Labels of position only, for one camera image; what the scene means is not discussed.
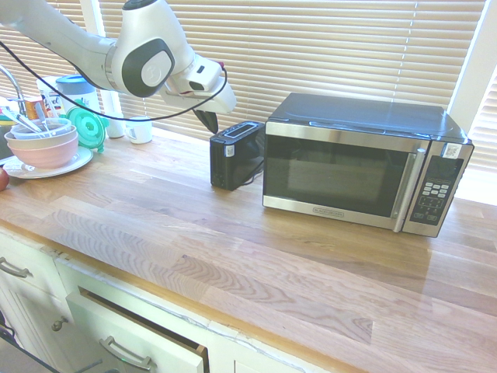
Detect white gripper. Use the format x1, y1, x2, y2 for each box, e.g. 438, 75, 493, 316
159, 75, 238, 134

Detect black two-slot toaster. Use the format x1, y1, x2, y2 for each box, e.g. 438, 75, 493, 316
209, 120, 267, 192

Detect white ceramic mug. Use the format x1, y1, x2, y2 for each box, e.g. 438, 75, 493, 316
123, 116, 154, 145

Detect small white jar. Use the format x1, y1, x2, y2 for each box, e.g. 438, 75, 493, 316
106, 111, 126, 139

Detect green plastic container lid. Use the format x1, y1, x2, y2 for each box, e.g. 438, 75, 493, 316
64, 99, 110, 154

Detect wide beige window blind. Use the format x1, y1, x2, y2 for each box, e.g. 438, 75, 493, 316
98, 0, 488, 140

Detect blue-lidded white canister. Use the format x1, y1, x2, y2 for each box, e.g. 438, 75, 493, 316
55, 74, 99, 117

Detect white dinner plate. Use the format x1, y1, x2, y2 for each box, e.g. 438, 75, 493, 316
2, 146, 96, 180

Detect stainless steel black microwave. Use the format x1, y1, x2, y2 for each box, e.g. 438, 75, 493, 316
262, 92, 475, 239

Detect cream bowl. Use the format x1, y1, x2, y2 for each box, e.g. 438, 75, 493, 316
4, 124, 79, 152

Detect clear plastic container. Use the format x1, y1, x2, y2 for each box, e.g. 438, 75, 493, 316
10, 117, 74, 141

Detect white disinfecting wipes canister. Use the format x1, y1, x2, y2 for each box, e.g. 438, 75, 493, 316
36, 76, 68, 120

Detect pink bowl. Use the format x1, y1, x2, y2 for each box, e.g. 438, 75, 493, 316
6, 133, 81, 170

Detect orange cardboard box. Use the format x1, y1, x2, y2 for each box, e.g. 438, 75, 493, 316
23, 97, 50, 121

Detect narrow beige window blind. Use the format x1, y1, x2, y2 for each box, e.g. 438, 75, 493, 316
0, 0, 89, 103
467, 64, 497, 175

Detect metal kitchen utensil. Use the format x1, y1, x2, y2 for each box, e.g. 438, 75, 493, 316
2, 108, 44, 136

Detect chrome sink faucet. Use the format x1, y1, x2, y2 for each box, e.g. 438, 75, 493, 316
0, 64, 29, 117

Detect open white drawer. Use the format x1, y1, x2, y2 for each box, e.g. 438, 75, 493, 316
65, 287, 210, 373

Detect white kitchen cabinet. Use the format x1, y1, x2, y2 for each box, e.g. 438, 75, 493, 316
0, 221, 353, 373

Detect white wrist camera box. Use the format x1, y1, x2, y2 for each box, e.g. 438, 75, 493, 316
188, 58, 224, 92

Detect black toaster power cord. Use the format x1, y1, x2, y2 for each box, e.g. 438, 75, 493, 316
239, 158, 266, 187

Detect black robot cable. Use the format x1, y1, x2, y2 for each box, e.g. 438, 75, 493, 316
0, 40, 229, 122

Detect short metal drawer handle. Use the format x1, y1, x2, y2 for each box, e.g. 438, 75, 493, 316
0, 256, 33, 279

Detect long metal drawer handle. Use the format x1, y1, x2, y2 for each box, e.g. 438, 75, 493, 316
98, 335, 157, 372

